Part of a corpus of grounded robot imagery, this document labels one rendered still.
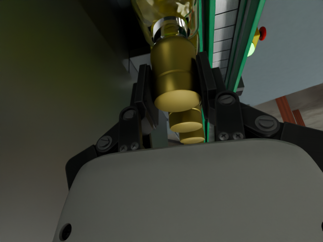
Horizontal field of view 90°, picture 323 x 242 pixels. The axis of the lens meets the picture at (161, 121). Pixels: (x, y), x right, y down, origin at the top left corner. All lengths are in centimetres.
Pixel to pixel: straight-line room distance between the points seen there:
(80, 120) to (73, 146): 3
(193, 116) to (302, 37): 71
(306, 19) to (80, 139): 74
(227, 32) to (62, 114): 40
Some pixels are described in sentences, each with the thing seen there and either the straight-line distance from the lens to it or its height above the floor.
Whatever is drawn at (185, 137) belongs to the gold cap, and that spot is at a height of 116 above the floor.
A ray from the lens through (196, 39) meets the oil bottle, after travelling 20.
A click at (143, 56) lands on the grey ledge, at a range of 49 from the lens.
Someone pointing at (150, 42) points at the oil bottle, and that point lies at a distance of 17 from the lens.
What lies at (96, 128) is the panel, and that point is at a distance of 23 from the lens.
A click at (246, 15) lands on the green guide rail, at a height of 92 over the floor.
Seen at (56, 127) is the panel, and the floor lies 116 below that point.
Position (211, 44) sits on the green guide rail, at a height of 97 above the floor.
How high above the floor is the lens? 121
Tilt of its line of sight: 22 degrees down
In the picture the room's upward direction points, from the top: 176 degrees clockwise
